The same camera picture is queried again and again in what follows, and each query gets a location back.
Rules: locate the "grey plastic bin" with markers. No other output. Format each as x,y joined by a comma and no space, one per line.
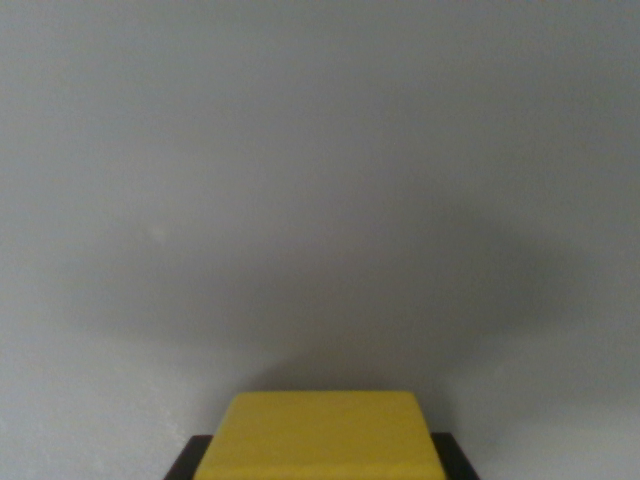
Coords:
320,150

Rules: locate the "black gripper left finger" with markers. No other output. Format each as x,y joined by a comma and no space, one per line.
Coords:
187,462

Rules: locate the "yellow cube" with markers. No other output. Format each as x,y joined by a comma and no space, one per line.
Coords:
320,440

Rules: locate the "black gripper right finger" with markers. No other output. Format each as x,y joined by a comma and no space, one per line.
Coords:
456,462

